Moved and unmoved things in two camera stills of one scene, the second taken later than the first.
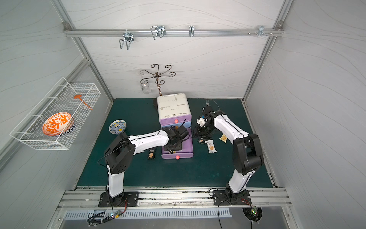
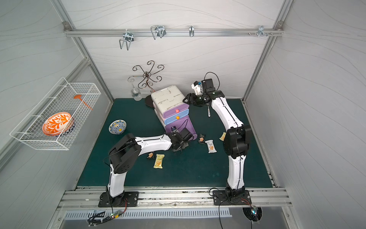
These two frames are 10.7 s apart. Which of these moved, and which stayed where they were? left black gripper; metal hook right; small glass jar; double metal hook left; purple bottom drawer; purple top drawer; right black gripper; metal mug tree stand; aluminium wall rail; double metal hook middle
Moved: metal mug tree stand; right black gripper; purple top drawer; purple bottom drawer; small glass jar
Stayed: aluminium wall rail; double metal hook middle; double metal hook left; metal hook right; left black gripper
